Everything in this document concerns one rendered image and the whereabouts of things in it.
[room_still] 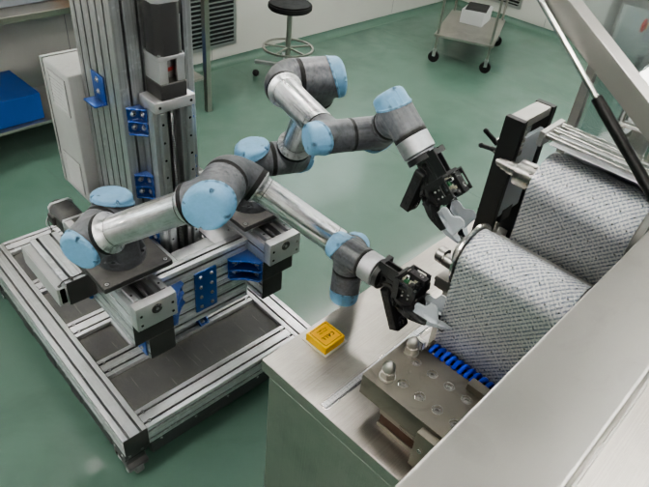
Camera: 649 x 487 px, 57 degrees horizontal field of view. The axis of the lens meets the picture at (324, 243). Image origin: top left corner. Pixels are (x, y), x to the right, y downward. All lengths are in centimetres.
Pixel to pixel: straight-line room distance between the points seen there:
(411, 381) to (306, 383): 27
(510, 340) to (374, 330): 43
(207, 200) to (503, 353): 73
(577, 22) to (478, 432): 55
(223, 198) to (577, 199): 77
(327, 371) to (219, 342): 105
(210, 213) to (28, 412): 145
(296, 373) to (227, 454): 99
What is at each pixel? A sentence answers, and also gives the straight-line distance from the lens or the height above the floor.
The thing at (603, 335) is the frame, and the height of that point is 165.
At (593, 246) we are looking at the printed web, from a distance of 138.
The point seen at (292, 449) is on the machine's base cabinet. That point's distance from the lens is 162.
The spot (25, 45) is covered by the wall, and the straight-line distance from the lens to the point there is 451.
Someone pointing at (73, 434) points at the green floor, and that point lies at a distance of 254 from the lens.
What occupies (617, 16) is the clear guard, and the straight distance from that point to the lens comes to 96.
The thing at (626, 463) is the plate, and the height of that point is 144.
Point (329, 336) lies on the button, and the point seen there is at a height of 92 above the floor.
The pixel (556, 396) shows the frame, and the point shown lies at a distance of 53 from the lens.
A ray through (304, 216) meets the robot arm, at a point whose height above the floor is 112.
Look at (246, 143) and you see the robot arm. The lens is 202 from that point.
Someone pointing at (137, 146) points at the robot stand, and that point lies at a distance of 195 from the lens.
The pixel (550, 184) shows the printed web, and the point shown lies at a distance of 138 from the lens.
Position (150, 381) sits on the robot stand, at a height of 21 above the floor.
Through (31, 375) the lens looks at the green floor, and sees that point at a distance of 277.
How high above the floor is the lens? 203
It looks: 38 degrees down
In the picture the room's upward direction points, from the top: 6 degrees clockwise
